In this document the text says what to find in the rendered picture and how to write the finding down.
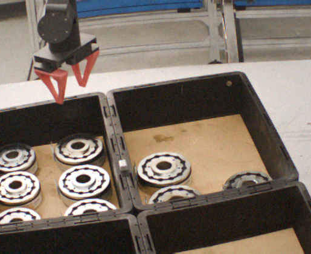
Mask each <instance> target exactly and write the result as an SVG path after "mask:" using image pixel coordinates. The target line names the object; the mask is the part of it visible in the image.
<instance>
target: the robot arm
mask: <svg viewBox="0 0 311 254"><path fill-rule="evenodd" d="M76 4H77V2H76V0H43V8H42V12H41V15H40V19H39V22H38V24H37V30H38V34H39V36H40V38H42V39H43V40H44V41H45V42H48V45H47V46H46V47H43V48H42V49H40V50H39V51H38V52H36V53H34V54H33V56H34V61H35V62H37V63H36V64H34V72H35V73H36V74H37V76H38V77H39V78H40V79H41V81H42V82H43V83H44V84H45V85H46V87H47V88H48V89H49V92H50V93H51V94H52V95H53V97H54V100H55V101H56V103H59V104H61V105H62V104H63V101H64V97H65V89H66V81H67V78H68V71H65V70H60V69H58V68H61V67H62V64H63V63H65V62H66V64H67V65H71V66H72V70H73V72H74V75H75V77H76V79H77V83H78V85H79V86H80V87H83V88H86V86H87V83H88V80H89V76H90V74H91V71H92V69H93V66H94V64H95V61H96V60H97V57H98V55H99V53H100V51H99V46H98V45H94V44H97V38H96V36H94V35H91V34H84V33H80V31H79V20H78V16H77V14H78V13H77V6H76ZM93 43H94V44H93ZM84 59H87V63H86V66H85V70H84V73H83V78H82V76H81V71H80V67H79V62H81V61H82V60H84ZM50 77H53V80H55V81H56V82H57V88H58V94H57V92H56V89H55V87H54V85H53V83H52V81H51V79H50Z"/></svg>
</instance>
